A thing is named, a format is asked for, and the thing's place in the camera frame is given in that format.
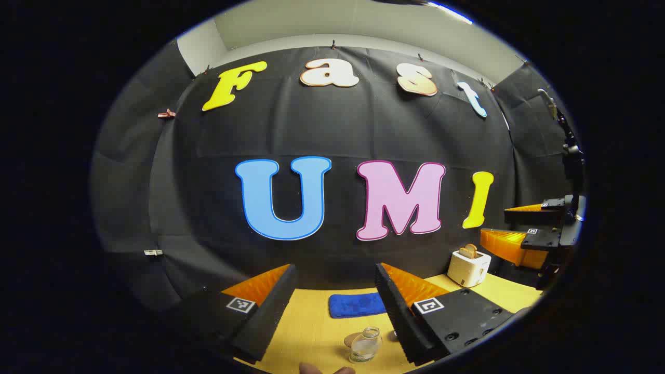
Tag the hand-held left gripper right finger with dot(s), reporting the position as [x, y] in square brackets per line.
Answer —
[397, 322]

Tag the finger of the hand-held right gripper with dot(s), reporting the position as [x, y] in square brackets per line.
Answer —
[540, 240]
[535, 218]

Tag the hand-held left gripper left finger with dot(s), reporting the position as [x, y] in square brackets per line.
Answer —
[270, 317]

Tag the clear plastic water bottle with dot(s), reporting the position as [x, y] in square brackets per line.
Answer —
[365, 345]

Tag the round brown coaster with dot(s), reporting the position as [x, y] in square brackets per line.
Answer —
[349, 339]

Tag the blue towel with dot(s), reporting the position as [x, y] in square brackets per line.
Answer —
[357, 305]

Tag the toast slice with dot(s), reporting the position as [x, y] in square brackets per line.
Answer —
[468, 251]

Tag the white toaster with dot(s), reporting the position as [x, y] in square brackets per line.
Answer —
[467, 270]

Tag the white cloth clip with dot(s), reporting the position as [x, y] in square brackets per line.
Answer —
[153, 252]

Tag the black backdrop cloth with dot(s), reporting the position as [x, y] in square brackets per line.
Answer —
[337, 130]

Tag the red cloth clip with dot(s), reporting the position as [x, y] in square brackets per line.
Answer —
[166, 114]

